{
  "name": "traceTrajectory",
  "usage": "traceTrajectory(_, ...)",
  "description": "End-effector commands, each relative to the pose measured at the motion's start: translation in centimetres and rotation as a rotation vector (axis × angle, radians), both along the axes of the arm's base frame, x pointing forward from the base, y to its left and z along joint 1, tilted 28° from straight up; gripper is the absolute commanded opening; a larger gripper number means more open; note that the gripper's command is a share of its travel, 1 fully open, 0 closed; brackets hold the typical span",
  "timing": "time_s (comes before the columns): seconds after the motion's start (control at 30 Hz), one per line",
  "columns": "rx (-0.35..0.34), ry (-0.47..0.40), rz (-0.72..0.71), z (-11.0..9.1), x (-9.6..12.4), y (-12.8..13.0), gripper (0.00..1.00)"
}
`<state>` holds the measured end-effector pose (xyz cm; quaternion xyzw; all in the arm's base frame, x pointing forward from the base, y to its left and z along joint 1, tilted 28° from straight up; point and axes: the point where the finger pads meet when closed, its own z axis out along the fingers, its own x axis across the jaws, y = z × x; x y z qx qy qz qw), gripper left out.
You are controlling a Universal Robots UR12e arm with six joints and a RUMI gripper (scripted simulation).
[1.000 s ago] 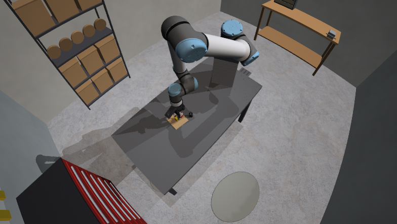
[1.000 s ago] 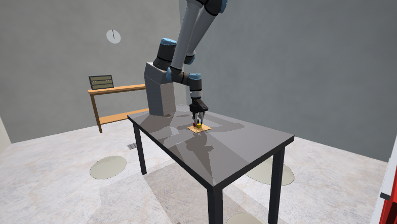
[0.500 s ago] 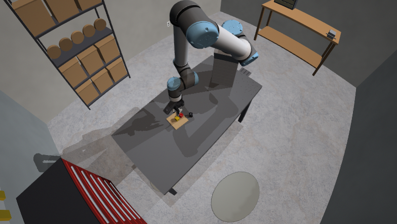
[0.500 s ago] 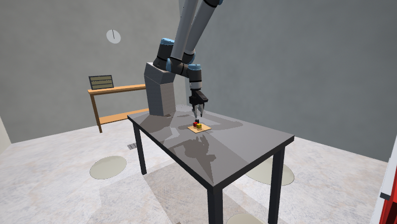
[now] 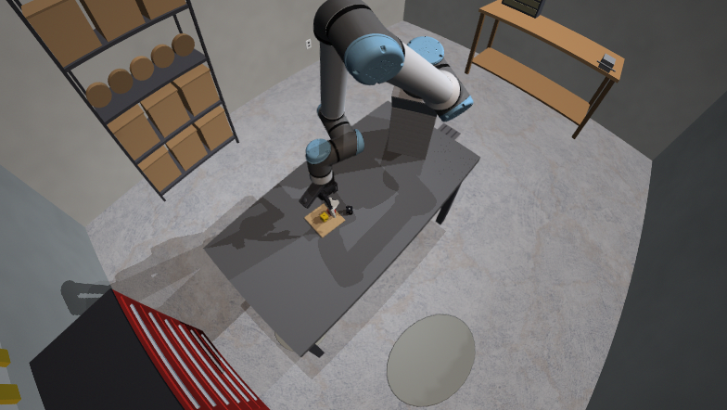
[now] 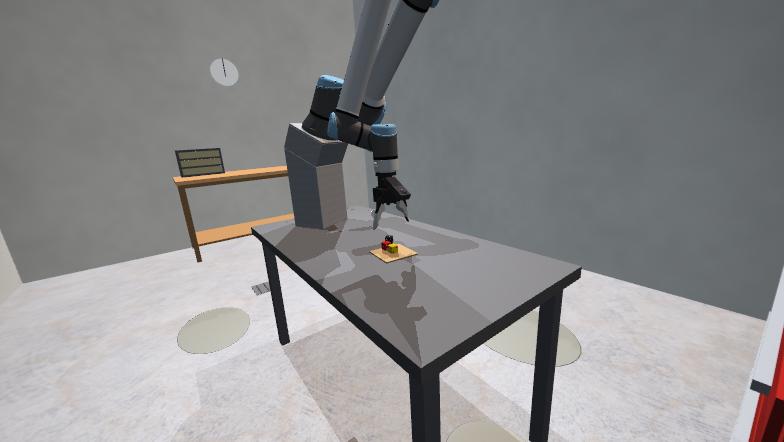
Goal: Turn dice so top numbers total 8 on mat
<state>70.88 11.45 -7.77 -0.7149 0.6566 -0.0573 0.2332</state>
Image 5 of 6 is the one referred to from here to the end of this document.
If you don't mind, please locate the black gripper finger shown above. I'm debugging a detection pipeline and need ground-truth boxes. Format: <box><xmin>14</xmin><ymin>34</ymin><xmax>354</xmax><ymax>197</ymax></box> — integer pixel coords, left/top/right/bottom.
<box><xmin>324</xmin><ymin>196</ymin><xmax>339</xmax><ymax>218</ymax></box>

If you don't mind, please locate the tan mat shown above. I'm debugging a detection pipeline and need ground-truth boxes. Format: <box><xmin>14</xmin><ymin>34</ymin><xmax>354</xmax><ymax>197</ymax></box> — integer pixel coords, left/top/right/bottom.
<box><xmin>304</xmin><ymin>204</ymin><xmax>346</xmax><ymax>237</ymax></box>

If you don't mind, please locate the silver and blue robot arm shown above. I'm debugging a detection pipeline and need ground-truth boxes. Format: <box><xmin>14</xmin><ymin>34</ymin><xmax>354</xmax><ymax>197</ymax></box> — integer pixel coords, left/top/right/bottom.
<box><xmin>299</xmin><ymin>0</ymin><xmax>473</xmax><ymax>209</ymax></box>

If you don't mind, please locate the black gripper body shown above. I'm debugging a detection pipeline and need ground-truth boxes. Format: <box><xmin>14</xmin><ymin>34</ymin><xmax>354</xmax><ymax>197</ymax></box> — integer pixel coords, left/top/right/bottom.
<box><xmin>318</xmin><ymin>171</ymin><xmax>338</xmax><ymax>200</ymax></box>

